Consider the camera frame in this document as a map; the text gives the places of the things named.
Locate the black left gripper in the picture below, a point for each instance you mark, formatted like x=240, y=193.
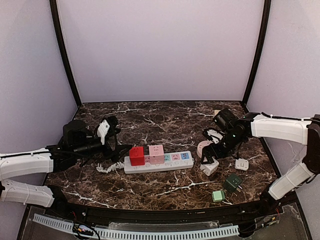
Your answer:
x=108, y=146

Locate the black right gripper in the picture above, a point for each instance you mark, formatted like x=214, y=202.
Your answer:
x=210, y=153

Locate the red cube socket adapter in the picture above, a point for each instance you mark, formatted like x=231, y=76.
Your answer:
x=136, y=156

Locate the white cube tiger adapter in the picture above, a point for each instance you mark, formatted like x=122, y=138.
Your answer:
x=209, y=169

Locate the pink cube socket adapter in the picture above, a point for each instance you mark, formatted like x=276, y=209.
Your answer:
x=156, y=154

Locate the mint green usb charger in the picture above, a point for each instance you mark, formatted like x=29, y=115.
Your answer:
x=218, y=196

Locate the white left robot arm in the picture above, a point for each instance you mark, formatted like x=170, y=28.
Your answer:
x=35, y=162

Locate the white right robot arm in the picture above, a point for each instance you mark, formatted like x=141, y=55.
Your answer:
x=295, y=142

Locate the pink round socket hub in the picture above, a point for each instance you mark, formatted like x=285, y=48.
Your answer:
x=201, y=145

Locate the beige cube adapter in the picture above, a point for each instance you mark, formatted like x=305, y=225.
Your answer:
x=216, y=111

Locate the small white flat adapter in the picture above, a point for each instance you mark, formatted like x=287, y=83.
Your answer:
x=241, y=164

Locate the dark green cube adapter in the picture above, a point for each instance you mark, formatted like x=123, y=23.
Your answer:
x=232, y=182

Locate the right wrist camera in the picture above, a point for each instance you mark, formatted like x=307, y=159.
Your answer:
x=213, y=135

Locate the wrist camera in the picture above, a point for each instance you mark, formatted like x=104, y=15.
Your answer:
x=107, y=128
x=213, y=135

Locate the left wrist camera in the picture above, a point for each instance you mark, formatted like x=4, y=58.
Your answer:
x=107, y=128

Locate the black front frame rail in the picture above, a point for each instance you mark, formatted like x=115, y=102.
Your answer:
x=237, y=214

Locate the light blue cable duct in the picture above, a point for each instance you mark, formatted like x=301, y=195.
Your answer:
x=124, y=231

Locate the black right corner post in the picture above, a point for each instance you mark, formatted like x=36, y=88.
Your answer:
x=258, y=50

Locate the black corner frame post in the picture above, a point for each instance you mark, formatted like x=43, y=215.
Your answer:
x=63, y=51

